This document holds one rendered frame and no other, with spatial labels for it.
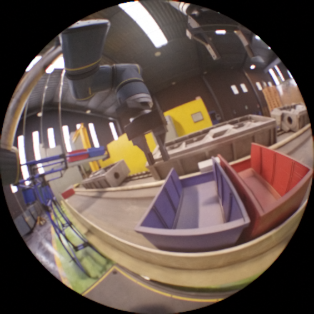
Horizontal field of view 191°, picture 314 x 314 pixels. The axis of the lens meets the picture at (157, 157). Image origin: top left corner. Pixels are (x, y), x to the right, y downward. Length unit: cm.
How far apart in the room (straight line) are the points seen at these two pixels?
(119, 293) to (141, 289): 17
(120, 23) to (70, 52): 884
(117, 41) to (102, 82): 900
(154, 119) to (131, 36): 913
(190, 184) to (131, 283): 76
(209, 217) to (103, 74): 56
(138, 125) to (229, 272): 59
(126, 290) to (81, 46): 100
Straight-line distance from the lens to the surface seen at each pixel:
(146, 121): 28
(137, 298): 78
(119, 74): 36
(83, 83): 32
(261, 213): 17
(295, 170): 32
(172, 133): 270
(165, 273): 47
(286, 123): 134
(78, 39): 26
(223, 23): 36
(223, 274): 44
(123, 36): 926
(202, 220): 34
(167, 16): 969
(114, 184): 106
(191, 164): 58
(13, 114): 68
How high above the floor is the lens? 103
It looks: 8 degrees down
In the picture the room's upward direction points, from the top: 22 degrees counter-clockwise
